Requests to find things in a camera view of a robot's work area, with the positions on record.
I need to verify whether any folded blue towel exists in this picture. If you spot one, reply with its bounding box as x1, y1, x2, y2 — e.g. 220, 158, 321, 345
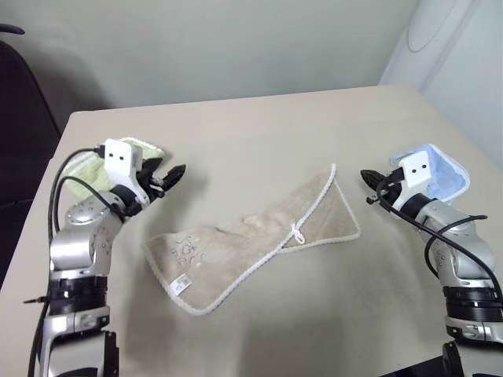
388, 143, 472, 203

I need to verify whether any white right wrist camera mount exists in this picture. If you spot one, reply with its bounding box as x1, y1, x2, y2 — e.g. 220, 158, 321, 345
391, 150, 434, 210

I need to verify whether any folded green towel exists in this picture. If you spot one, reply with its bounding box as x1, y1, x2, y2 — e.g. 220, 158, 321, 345
61, 136, 175, 206

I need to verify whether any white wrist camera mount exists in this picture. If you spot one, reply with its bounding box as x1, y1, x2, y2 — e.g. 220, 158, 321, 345
102, 137, 152, 206
391, 150, 434, 210

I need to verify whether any black chair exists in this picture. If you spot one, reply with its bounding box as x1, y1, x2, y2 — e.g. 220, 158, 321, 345
0, 23, 63, 286

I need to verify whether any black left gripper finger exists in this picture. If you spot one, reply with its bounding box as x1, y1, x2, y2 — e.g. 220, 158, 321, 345
140, 157, 164, 176
161, 163, 187, 194

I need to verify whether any beige towel with white trim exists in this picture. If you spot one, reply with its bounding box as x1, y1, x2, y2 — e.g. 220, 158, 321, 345
140, 163, 362, 317

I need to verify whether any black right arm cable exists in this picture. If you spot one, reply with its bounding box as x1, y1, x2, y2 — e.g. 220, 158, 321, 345
375, 178, 503, 311

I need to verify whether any white cabinet with oval recess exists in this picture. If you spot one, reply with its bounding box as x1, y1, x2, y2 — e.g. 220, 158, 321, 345
378, 0, 503, 176

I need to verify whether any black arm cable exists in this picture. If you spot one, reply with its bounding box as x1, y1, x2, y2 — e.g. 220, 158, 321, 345
375, 178, 503, 311
26, 144, 139, 377

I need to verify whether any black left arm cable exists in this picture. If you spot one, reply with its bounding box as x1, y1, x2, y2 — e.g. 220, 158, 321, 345
26, 144, 139, 377

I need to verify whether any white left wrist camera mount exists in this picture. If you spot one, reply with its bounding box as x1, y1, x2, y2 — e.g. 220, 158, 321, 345
102, 137, 152, 206

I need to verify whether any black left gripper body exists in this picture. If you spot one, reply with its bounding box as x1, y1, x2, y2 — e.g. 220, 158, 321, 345
137, 167, 167, 199

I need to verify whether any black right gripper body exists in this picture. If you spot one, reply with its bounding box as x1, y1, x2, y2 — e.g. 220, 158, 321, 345
365, 168, 406, 206

